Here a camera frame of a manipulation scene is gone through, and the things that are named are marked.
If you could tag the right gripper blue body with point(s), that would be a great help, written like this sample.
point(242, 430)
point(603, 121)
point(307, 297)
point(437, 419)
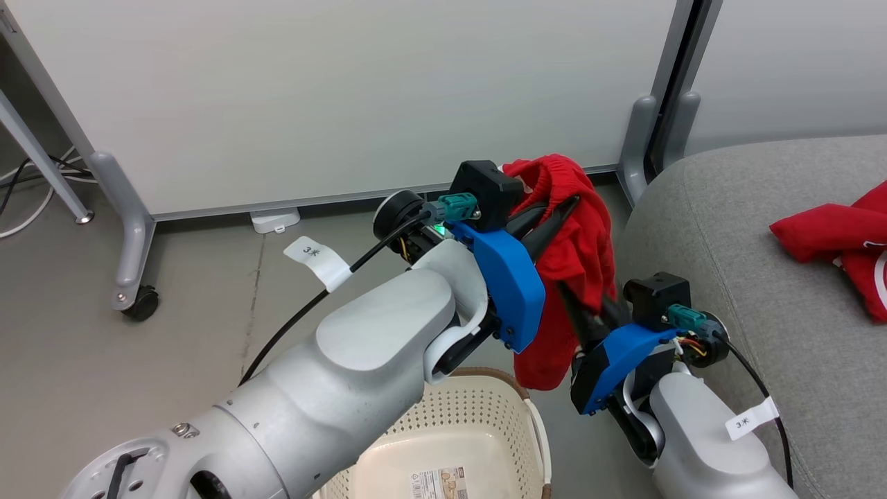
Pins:
point(617, 360)

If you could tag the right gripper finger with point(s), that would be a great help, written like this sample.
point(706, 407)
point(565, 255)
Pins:
point(581, 315)
point(613, 312)

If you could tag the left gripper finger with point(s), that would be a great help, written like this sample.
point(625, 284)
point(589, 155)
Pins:
point(528, 220)
point(551, 225)

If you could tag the left gripper blue body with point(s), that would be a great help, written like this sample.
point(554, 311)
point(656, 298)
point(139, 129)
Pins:
point(509, 284)

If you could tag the red shorts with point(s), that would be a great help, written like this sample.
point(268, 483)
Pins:
point(582, 235)

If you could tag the red jersey with white trim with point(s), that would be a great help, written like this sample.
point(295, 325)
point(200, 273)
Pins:
point(838, 232)

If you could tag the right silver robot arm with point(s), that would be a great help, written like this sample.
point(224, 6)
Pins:
point(700, 430)

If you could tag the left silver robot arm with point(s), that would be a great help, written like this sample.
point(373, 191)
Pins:
point(312, 402)

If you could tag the grey fabric sofa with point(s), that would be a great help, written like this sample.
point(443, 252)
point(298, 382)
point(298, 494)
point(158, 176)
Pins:
point(762, 277)

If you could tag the beige perforated laundry basket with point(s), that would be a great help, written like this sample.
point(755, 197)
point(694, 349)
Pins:
point(457, 430)

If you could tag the basket bottom label sticker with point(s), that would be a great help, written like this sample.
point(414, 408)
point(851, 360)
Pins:
point(438, 484)

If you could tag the white partition panel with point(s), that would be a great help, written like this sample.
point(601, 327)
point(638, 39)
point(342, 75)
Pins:
point(346, 97)

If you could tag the white power adapter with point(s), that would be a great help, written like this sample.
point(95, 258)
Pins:
point(276, 220)

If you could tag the frosted partition panel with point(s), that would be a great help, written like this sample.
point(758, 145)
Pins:
point(790, 62)

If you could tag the black caster wheel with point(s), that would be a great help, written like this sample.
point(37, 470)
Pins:
point(142, 303)

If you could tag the grey metal table leg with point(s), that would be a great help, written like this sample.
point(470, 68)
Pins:
point(38, 152)

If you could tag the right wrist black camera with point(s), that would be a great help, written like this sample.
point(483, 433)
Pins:
point(657, 298)

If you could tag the wrist black camera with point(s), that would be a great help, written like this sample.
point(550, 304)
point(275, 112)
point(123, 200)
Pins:
point(657, 298)
point(486, 194)

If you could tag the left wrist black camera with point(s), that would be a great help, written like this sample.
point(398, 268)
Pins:
point(486, 194)

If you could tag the grey partition end post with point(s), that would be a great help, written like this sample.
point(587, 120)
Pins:
point(637, 149)

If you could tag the grey rounded panel post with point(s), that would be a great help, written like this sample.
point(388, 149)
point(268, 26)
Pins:
point(682, 128)

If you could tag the grey partition foot post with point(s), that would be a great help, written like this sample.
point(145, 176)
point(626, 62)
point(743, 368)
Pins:
point(132, 229)

